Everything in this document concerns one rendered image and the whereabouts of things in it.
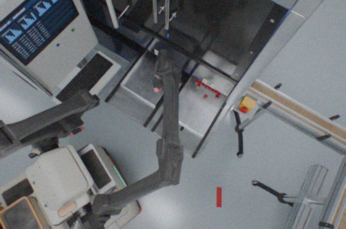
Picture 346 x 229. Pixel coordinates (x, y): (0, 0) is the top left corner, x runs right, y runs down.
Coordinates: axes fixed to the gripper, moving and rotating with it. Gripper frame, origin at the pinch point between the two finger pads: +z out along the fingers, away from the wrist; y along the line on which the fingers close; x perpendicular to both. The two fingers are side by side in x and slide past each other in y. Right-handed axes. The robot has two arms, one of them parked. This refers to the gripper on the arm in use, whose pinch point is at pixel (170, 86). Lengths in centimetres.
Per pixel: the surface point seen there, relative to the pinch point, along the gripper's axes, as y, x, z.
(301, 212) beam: -49, 72, 91
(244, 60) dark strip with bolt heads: -37.1, 5.9, -12.1
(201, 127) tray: -6.7, 14.3, 36.8
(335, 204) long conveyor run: -62, 70, 54
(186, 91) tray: -4.5, -10.4, 33.2
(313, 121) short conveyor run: -70, 26, 51
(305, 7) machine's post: -52, 15, -50
